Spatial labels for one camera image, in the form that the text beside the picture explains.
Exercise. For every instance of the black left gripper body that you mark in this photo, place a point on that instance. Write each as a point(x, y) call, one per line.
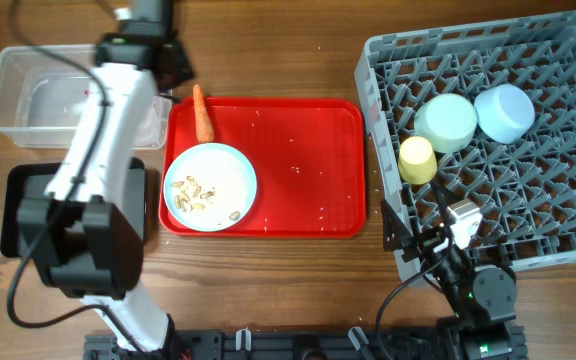
point(185, 73)

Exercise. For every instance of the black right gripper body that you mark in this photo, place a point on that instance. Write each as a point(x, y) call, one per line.
point(424, 244)

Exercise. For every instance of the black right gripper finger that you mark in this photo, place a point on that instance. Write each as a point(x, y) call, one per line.
point(396, 236)
point(444, 197)

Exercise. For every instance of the yellow plastic cup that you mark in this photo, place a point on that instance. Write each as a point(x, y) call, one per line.
point(417, 161)

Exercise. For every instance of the mint green bowl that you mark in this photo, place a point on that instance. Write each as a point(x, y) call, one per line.
point(447, 121)

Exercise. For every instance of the orange carrot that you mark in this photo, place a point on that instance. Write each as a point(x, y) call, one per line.
point(203, 123)

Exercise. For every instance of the light blue bowl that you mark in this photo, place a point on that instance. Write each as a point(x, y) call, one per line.
point(505, 113)

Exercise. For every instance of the light blue plate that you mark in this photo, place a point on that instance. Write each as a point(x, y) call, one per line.
point(209, 187)

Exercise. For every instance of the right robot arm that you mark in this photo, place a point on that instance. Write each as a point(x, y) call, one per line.
point(482, 298)

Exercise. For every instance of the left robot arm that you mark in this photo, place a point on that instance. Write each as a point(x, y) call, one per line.
point(76, 233)

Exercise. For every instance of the grey dishwasher rack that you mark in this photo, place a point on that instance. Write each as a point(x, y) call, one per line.
point(526, 190)

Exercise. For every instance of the red plastic tray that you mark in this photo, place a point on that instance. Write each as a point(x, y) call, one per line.
point(308, 155)

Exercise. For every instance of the clear plastic bin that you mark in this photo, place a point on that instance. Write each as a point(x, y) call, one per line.
point(42, 100)

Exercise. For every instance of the black tray bin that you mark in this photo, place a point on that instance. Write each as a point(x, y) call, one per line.
point(30, 180)

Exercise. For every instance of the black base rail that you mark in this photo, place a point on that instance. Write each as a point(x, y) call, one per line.
point(401, 343)

